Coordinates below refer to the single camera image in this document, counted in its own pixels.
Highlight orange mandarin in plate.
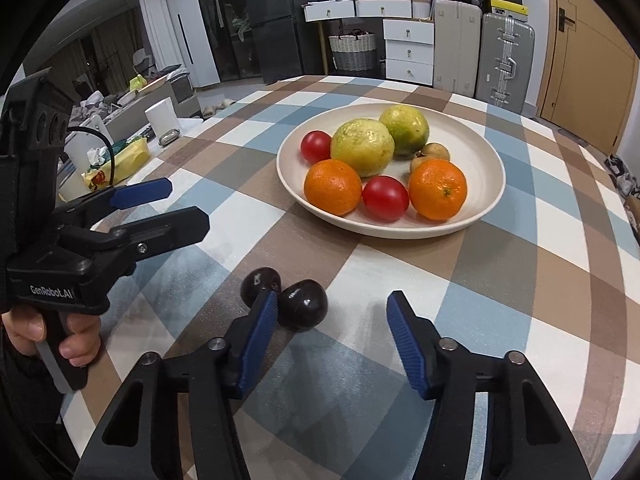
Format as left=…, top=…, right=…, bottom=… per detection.
left=304, top=159, right=362, bottom=217

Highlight wooden door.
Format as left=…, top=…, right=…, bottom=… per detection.
left=540, top=0, right=639, bottom=155

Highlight woven laundry basket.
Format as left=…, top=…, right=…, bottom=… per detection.
left=329, top=29, right=378, bottom=72

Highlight cream round plate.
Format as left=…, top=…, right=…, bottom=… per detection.
left=277, top=101, right=506, bottom=240

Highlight white drawer cabinet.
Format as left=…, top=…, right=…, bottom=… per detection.
left=383, top=18, right=435, bottom=86

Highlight large yellow-green guava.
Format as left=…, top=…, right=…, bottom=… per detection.
left=378, top=104, right=430, bottom=158

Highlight checkered tablecloth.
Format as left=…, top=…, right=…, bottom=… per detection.
left=62, top=76, right=639, bottom=479

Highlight brown longan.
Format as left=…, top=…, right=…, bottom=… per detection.
left=421, top=142, right=450, bottom=160
left=410, top=156, right=430, bottom=174

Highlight white desk drawers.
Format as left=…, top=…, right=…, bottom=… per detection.
left=303, top=0, right=432, bottom=22

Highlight dark purple plum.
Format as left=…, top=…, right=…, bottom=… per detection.
left=278, top=278, right=329, bottom=330
left=240, top=266, right=282, bottom=307

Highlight white cylindrical cup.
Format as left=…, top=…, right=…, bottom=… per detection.
left=145, top=98, right=180, bottom=139

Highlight silver suitcase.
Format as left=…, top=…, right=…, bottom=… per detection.
left=475, top=13, right=535, bottom=114

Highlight black refrigerator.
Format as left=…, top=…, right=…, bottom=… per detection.
left=245, top=0, right=322, bottom=84

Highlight left hand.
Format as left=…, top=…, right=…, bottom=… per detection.
left=2, top=306, right=102, bottom=367

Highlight orange mandarin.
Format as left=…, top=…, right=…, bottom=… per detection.
left=408, top=159, right=468, bottom=222
left=304, top=159, right=362, bottom=217

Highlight beige suitcase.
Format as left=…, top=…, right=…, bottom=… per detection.
left=433, top=0, right=483, bottom=98

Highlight red cherry tomato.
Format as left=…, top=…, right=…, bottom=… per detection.
left=361, top=176, right=410, bottom=222
left=299, top=130, right=331, bottom=165

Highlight yellow snack bag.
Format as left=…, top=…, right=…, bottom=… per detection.
left=82, top=138, right=151, bottom=192

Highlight black cable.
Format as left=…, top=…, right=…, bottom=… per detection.
left=67, top=124, right=117, bottom=189

